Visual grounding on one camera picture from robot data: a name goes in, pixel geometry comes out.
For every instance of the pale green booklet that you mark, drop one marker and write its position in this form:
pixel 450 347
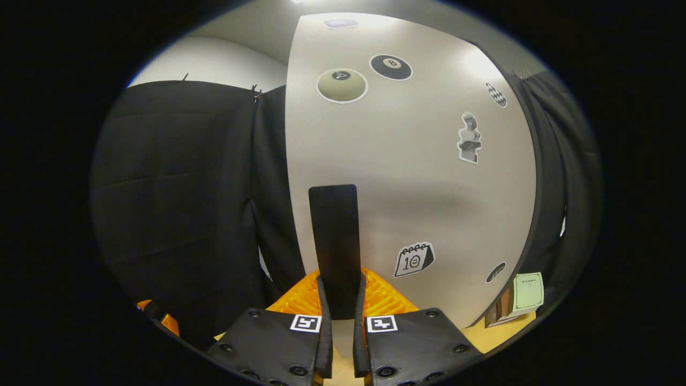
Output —
pixel 528 292

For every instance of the grey cabinet door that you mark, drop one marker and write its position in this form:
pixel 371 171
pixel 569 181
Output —
pixel 418 187

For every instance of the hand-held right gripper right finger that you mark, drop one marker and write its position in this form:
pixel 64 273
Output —
pixel 360 343

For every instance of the black backdrop cloth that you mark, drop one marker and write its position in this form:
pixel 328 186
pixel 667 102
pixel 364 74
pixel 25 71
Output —
pixel 177 203

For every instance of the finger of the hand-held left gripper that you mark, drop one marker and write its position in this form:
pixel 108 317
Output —
pixel 169 324

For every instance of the brown book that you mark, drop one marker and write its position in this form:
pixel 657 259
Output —
pixel 506 306

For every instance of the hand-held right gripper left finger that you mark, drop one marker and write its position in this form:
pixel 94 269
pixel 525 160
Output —
pixel 326 343

